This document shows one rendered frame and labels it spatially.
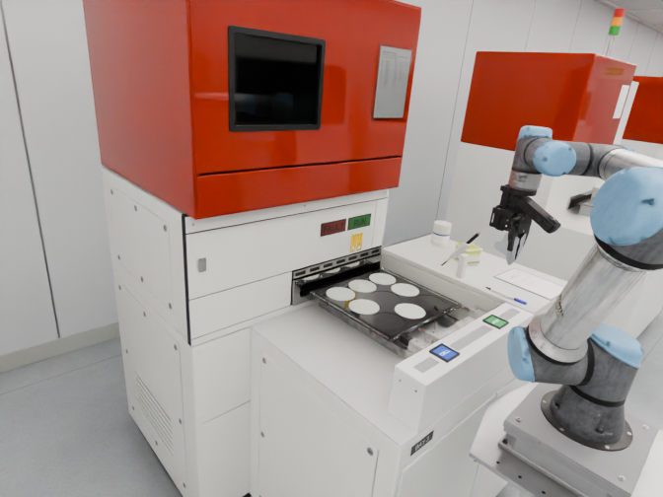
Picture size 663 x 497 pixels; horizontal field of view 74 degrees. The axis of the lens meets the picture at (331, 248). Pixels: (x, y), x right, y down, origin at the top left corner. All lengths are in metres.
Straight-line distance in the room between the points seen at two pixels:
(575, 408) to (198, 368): 1.01
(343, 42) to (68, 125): 1.63
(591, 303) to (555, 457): 0.38
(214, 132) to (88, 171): 1.59
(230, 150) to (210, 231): 0.23
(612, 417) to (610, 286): 0.39
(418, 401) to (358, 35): 1.01
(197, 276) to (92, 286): 1.63
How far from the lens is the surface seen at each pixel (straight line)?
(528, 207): 1.23
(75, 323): 2.94
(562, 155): 1.10
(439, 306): 1.53
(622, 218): 0.76
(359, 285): 1.58
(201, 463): 1.69
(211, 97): 1.13
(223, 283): 1.33
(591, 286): 0.87
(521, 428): 1.13
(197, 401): 1.51
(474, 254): 1.72
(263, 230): 1.34
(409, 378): 1.08
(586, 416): 1.16
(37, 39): 2.58
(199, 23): 1.12
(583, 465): 1.11
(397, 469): 1.16
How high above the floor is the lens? 1.59
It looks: 21 degrees down
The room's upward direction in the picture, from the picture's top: 5 degrees clockwise
